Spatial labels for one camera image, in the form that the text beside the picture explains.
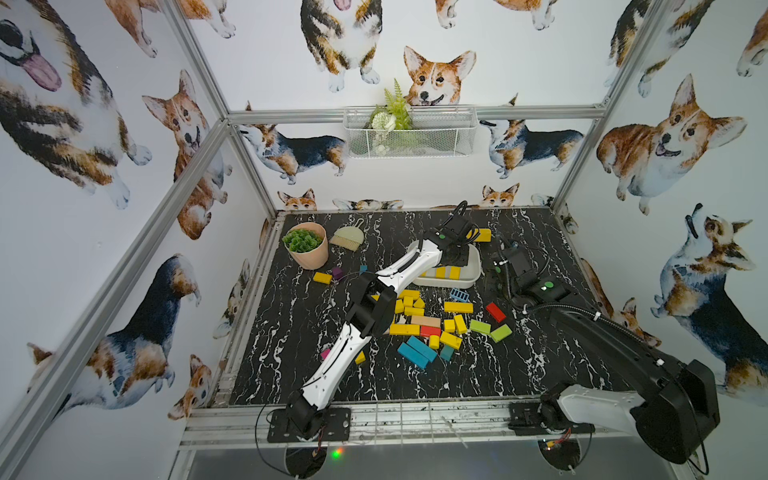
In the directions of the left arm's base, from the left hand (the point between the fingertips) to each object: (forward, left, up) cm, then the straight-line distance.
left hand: (468, 255), depth 98 cm
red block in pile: (-22, +15, -7) cm, 28 cm away
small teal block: (-29, +10, -6) cm, 31 cm away
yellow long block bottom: (-22, +21, -6) cm, 31 cm away
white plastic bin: (-5, +6, -4) cm, 9 cm away
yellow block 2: (-3, +49, -8) cm, 49 cm away
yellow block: (-30, +34, -6) cm, 46 cm away
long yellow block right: (-15, +4, -7) cm, 17 cm away
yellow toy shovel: (+17, -11, -11) cm, 23 cm away
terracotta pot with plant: (+3, +52, +3) cm, 52 cm away
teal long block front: (-30, +19, -6) cm, 36 cm away
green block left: (-21, -1, -7) cm, 22 cm away
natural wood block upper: (-20, +15, -7) cm, 25 cm away
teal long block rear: (-27, +16, -7) cm, 33 cm away
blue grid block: (-11, +4, -6) cm, 13 cm away
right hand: (-14, -2, +10) cm, 17 cm away
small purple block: (-2, +43, -6) cm, 44 cm away
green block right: (-24, -7, -6) cm, 26 cm away
